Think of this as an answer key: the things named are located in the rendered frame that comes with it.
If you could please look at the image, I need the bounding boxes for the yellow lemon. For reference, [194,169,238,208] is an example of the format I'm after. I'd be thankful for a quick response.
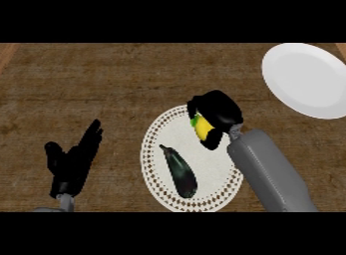
[189,112,216,141]

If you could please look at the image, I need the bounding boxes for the white oval placemat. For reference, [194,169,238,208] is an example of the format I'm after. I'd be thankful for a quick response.
[141,105,244,213]

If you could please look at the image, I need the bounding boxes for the dark purple eggplant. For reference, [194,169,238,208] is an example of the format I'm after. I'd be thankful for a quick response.
[158,143,198,199]

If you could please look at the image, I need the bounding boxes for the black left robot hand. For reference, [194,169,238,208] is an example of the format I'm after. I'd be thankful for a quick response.
[43,119,105,199]

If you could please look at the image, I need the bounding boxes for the white plate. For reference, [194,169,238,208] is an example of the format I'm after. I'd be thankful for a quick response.
[260,43,346,121]

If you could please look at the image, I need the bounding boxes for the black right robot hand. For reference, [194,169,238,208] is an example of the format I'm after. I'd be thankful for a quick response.
[185,90,244,151]

